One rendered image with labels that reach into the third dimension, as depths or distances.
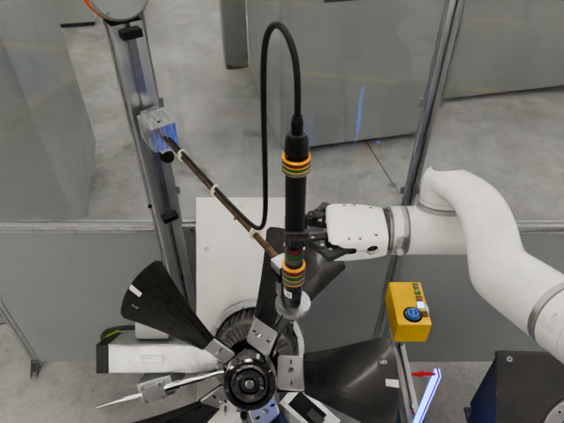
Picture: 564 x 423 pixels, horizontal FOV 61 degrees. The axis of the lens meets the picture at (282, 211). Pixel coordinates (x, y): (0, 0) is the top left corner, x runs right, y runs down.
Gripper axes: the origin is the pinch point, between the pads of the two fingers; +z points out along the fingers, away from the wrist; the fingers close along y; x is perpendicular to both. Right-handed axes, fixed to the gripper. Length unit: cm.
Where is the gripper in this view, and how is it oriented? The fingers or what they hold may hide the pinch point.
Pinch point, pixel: (296, 230)
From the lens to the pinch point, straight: 81.8
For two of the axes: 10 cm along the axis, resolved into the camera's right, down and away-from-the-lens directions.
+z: -10.0, 0.0, 0.0
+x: 0.0, -7.5, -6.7
